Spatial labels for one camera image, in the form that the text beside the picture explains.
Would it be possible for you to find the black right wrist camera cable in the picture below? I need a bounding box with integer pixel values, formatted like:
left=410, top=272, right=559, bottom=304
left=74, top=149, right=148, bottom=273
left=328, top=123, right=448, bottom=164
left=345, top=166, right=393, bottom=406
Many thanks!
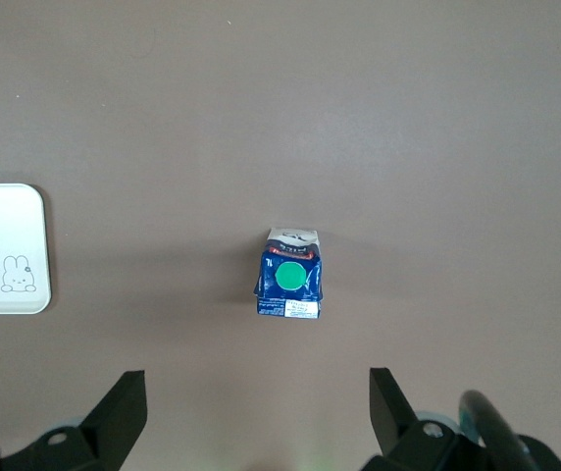
left=456, top=390, right=539, bottom=471

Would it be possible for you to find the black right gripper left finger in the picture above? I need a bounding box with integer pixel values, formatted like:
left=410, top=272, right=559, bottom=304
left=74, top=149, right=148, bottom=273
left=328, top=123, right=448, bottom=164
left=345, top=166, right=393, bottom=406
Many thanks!
left=0, top=370, right=149, bottom=471

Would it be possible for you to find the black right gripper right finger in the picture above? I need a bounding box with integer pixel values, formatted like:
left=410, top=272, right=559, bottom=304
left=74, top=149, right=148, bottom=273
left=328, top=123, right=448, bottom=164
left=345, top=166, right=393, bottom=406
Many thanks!
left=361, top=367, right=487, bottom=471

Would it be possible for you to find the brown table cover mat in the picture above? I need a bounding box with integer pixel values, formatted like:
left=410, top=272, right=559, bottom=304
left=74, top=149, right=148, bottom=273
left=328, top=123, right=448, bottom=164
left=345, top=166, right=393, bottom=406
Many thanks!
left=0, top=0, right=561, bottom=471

